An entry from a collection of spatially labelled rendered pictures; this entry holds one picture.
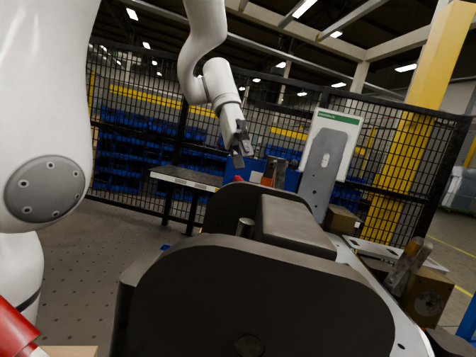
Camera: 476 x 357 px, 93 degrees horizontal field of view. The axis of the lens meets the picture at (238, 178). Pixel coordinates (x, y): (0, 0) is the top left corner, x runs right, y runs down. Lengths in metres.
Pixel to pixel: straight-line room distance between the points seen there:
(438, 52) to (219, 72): 1.02
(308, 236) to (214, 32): 0.53
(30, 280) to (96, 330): 0.38
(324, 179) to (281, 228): 0.71
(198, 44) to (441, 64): 1.10
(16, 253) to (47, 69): 0.23
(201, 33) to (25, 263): 0.53
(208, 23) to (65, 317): 0.80
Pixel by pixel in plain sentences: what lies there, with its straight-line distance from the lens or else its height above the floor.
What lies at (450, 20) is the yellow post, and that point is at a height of 1.92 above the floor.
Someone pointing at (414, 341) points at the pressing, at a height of 1.00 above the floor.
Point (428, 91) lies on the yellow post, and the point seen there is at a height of 1.63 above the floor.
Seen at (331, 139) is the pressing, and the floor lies 1.30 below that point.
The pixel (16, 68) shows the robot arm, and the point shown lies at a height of 1.26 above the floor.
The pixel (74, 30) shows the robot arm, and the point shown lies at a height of 1.31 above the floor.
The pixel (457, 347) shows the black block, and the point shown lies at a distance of 0.59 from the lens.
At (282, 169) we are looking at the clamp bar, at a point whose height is 1.19.
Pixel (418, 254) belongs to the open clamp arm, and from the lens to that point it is 0.64.
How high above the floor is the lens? 1.24
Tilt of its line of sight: 10 degrees down
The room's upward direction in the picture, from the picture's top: 13 degrees clockwise
